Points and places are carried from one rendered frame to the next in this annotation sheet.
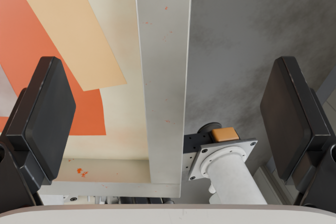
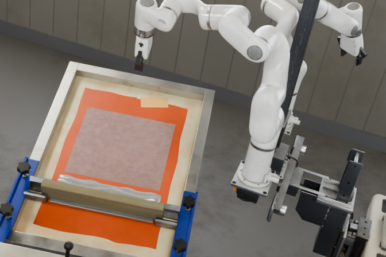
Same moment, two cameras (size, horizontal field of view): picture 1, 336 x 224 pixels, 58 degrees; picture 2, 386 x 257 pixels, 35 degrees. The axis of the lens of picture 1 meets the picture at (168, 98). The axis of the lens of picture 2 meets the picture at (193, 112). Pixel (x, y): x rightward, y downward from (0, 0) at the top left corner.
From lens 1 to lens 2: 2.30 m
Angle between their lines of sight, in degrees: 59
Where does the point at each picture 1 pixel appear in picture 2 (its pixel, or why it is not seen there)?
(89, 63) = (159, 102)
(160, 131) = (178, 87)
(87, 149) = (194, 116)
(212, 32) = (305, 245)
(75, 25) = (148, 101)
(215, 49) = not seen: hidden behind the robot
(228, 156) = not seen: hidden behind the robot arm
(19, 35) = (148, 112)
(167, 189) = (208, 92)
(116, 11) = (147, 94)
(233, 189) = not seen: hidden behind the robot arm
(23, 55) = (154, 114)
